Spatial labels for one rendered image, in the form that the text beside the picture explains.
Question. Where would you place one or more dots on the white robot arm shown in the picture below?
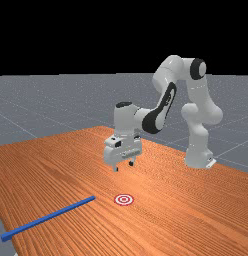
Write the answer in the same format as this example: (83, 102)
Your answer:
(199, 100)

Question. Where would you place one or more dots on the long blue stick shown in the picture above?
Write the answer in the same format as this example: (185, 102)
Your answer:
(46, 218)

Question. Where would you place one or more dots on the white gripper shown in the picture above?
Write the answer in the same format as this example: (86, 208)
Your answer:
(121, 151)

